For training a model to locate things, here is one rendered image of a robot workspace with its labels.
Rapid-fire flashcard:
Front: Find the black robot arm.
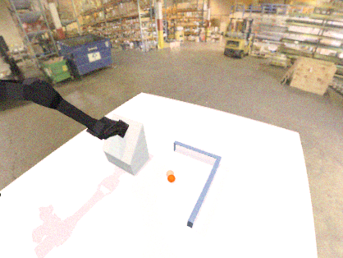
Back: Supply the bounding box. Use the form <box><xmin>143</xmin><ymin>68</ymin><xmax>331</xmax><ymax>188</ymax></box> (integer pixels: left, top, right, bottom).
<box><xmin>0</xmin><ymin>77</ymin><xmax>129</xmax><ymax>140</ymax></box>

